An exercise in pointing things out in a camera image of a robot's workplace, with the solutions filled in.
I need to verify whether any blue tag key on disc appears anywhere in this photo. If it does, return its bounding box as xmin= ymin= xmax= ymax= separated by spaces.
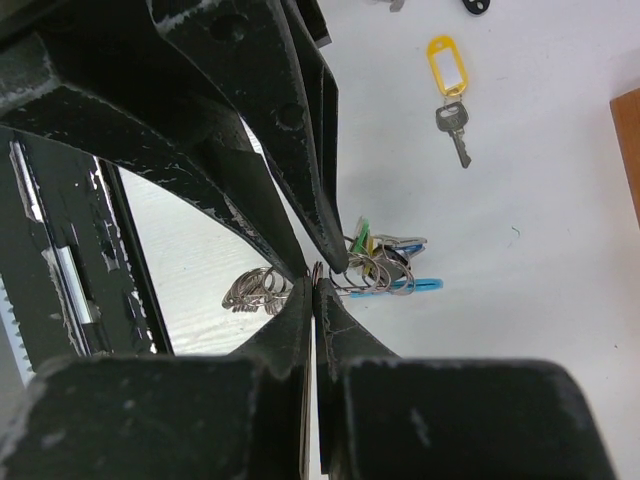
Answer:
xmin=349 ymin=237 xmax=444 ymax=299

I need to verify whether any green tag key on disc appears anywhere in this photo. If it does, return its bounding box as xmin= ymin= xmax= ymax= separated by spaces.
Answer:
xmin=347 ymin=216 xmax=373 ymax=255

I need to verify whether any black key tag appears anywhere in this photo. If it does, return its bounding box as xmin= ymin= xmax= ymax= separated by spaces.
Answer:
xmin=462 ymin=0 xmax=491 ymax=16

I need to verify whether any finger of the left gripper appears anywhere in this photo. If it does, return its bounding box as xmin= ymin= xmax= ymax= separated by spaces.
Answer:
xmin=147 ymin=1 xmax=348 ymax=273
xmin=1 ymin=84 xmax=307 ymax=278

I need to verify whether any metal key organiser disc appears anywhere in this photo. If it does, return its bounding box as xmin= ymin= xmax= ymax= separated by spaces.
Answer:
xmin=222 ymin=215 xmax=444 ymax=480

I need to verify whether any yellow tag key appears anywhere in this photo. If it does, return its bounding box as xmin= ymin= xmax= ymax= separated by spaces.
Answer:
xmin=426 ymin=35 xmax=472 ymax=169

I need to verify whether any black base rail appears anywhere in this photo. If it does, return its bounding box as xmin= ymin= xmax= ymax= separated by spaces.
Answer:
xmin=1 ymin=129 xmax=173 ymax=379

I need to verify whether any red tag key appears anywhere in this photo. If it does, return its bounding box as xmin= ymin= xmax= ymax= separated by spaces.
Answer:
xmin=371 ymin=0 xmax=405 ymax=13

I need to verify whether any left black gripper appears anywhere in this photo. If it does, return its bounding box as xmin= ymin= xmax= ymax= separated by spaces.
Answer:
xmin=0 ymin=0 xmax=331 ymax=131

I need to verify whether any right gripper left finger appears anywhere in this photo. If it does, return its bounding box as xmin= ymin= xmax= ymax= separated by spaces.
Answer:
xmin=230 ymin=277 xmax=312 ymax=479

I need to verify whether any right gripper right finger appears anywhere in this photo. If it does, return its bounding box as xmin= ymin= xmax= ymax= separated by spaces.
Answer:
xmin=313 ymin=278 xmax=396 ymax=479

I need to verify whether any wooden compartment tray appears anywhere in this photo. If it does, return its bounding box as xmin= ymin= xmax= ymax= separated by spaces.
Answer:
xmin=610 ymin=88 xmax=640 ymax=220

